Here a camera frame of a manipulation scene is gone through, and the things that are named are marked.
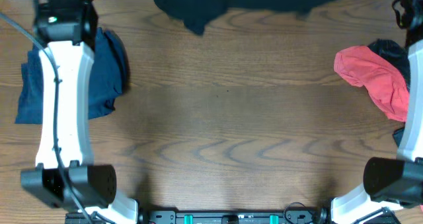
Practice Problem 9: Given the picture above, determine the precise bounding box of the red garment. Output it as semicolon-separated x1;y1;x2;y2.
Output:
334;46;410;122

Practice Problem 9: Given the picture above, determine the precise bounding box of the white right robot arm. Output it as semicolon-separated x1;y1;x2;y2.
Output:
314;0;422;223

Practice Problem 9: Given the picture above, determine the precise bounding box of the folded navy blue garment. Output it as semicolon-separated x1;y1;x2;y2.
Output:
15;27;129;124

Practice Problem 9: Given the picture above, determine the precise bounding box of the black patterned garment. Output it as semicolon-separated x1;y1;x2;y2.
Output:
367;38;411;147

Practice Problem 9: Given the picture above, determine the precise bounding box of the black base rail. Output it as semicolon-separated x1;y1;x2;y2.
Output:
64;204;401;224

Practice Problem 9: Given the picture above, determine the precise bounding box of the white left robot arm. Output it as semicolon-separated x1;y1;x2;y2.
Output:
20;0;139;224

